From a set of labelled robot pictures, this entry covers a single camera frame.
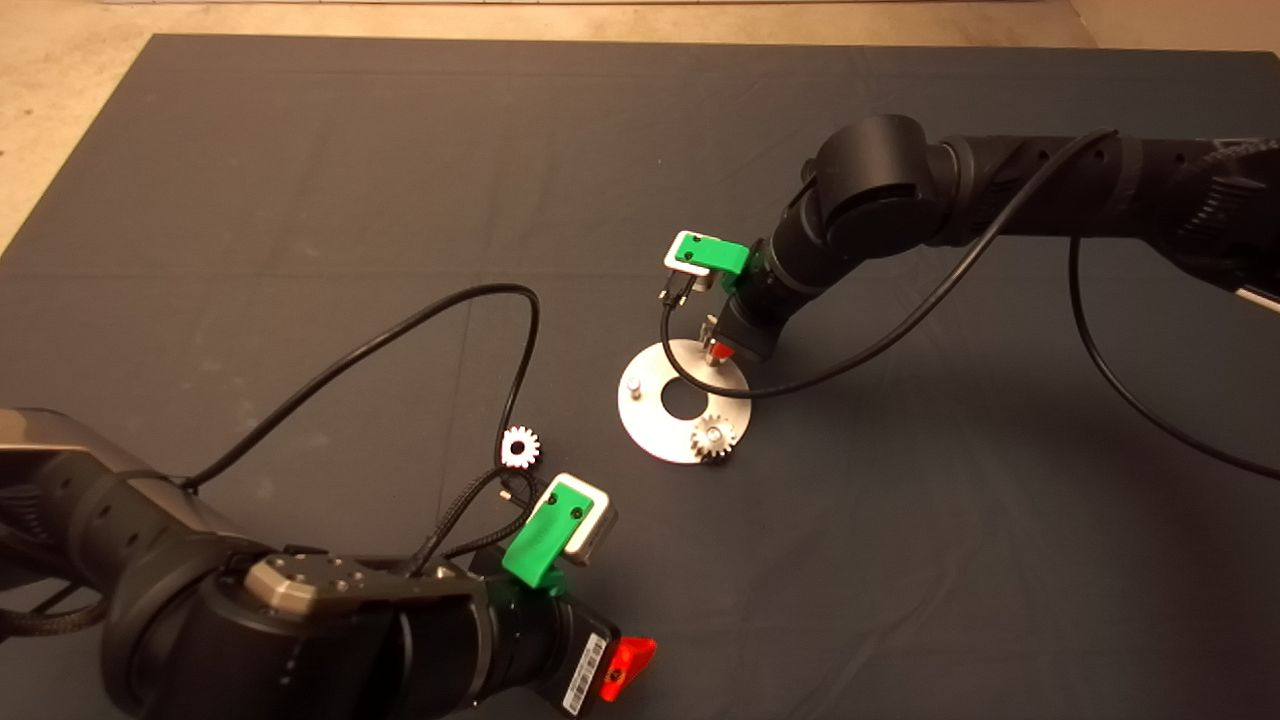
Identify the thin black left camera cable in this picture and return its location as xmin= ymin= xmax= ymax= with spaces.
xmin=178 ymin=283 xmax=542 ymax=491

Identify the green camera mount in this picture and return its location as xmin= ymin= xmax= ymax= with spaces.
xmin=502 ymin=480 xmax=588 ymax=596
xmin=672 ymin=231 xmax=751 ymax=296

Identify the green left camera mount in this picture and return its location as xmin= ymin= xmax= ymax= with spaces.
xmin=502 ymin=480 xmax=588 ymax=596

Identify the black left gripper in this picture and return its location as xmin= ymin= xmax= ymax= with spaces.
xmin=490 ymin=585 xmax=659 ymax=720

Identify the black braided left arm hose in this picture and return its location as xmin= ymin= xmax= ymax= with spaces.
xmin=0 ymin=600 xmax=111 ymax=639

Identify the round metal carrier plate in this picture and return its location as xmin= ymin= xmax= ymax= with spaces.
xmin=617 ymin=339 xmax=753 ymax=465

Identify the thin black camera cable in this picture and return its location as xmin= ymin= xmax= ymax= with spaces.
xmin=660 ymin=128 xmax=1280 ymax=481
xmin=178 ymin=283 xmax=542 ymax=491

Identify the dark grey table cloth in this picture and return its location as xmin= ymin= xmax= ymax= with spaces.
xmin=0 ymin=36 xmax=1280 ymax=720

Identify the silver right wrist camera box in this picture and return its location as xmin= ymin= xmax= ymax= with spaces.
xmin=664 ymin=235 xmax=716 ymax=293

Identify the black braided left wrist cable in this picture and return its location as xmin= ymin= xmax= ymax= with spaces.
xmin=405 ymin=465 xmax=546 ymax=576

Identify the thin black right camera cable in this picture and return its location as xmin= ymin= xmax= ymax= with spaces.
xmin=660 ymin=128 xmax=1280 ymax=481

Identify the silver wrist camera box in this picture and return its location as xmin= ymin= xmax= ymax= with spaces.
xmin=664 ymin=235 xmax=716 ymax=293
xmin=538 ymin=472 xmax=619 ymax=568

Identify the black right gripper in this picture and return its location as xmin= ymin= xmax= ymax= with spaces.
xmin=707 ymin=238 xmax=803 ymax=364

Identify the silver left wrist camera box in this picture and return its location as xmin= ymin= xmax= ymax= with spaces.
xmin=538 ymin=472 xmax=619 ymax=568

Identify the green right camera mount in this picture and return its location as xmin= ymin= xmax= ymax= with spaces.
xmin=672 ymin=231 xmax=751 ymax=296

